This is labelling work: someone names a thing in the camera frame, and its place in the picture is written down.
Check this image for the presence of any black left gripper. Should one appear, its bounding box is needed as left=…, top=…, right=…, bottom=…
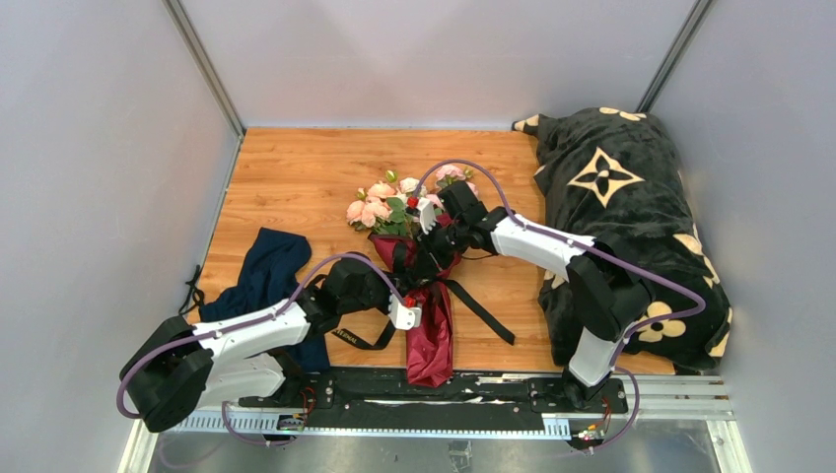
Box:
left=340, top=267, right=408, bottom=316

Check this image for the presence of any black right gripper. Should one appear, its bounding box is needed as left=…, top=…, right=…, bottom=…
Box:
left=414, top=219, right=469, bottom=277

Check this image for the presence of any black ribbon strap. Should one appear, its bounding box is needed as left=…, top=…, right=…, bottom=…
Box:
left=331, top=241, right=518, bottom=352

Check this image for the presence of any pink fake flower bouquet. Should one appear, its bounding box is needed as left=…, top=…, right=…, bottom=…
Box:
left=345, top=165, right=479, bottom=237

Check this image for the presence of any dark red wrapping paper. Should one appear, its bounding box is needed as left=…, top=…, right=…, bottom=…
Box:
left=369, top=234, right=461, bottom=387

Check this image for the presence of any black floral plush blanket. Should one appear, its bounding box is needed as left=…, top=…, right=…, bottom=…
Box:
left=512, top=106, right=733, bottom=372

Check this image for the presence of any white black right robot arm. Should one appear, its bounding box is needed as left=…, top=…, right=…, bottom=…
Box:
left=405, top=181, right=655, bottom=412

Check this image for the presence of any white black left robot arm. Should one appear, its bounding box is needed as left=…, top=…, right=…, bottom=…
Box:
left=115, top=252, right=421, bottom=433

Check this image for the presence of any navy blue cloth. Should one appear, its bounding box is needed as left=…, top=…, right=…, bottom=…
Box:
left=197, top=227, right=331, bottom=373

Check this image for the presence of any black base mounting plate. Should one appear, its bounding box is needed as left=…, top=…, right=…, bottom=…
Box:
left=238, top=368, right=628, bottom=432

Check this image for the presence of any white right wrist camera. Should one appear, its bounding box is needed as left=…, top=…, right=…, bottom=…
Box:
left=406, top=196, right=437, bottom=235

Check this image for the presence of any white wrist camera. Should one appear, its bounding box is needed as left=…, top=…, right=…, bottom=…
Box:
left=406, top=196, right=437, bottom=235
left=387, top=296, right=422, bottom=331

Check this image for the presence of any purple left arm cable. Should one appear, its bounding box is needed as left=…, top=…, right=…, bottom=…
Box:
left=115, top=252, right=416, bottom=448

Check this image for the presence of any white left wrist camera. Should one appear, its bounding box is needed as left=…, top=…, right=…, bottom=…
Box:
left=387, top=296, right=422, bottom=331

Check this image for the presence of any small black cord loop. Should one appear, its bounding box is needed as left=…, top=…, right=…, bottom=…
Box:
left=179, top=264, right=205, bottom=314

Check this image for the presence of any aluminium frame rail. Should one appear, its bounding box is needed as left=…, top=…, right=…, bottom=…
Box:
left=164, top=367, right=751, bottom=472

